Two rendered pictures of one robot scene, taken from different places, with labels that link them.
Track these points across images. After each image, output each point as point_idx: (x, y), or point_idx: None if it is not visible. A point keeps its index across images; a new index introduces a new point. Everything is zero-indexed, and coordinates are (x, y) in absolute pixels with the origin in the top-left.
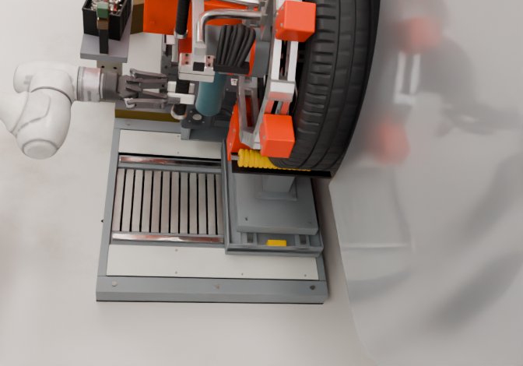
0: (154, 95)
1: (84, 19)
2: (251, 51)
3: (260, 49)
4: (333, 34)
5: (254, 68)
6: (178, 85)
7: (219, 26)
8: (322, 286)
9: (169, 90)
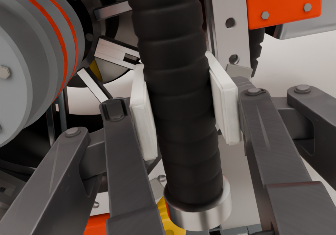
0: (281, 124)
1: None
2: None
3: None
4: None
5: (76, 30)
6: (198, 22)
7: None
8: (254, 228)
9: (157, 149)
